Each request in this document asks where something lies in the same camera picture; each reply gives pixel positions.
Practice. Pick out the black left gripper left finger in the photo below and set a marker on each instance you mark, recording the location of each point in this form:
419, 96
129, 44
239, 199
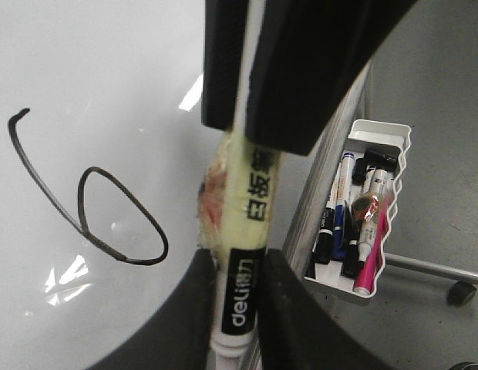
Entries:
224, 28

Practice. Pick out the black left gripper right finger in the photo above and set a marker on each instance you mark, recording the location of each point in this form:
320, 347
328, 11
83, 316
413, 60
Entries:
309, 53

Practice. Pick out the white black whiteboard marker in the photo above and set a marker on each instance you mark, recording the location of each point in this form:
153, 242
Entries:
234, 209

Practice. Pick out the black whiteboard eraser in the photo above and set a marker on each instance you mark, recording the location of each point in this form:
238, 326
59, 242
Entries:
375, 158

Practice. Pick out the white whiteboard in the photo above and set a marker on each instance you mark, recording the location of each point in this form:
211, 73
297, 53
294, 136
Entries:
109, 84

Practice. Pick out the blue capped white marker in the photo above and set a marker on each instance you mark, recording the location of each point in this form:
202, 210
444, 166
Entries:
343, 194

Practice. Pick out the white marker with tape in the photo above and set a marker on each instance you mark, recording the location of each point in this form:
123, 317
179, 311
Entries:
367, 209

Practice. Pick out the black marker in holder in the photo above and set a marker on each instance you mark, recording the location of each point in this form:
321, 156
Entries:
324, 243

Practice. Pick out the white plastic marker holder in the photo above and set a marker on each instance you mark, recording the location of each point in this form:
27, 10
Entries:
390, 138

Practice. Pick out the black marker lower holder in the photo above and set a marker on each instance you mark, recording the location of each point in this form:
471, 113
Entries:
350, 265

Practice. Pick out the pink marker in holder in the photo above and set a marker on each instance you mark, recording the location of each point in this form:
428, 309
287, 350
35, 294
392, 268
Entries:
364, 282

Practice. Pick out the grey stand leg with caster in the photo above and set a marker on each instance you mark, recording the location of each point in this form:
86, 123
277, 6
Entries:
464, 288

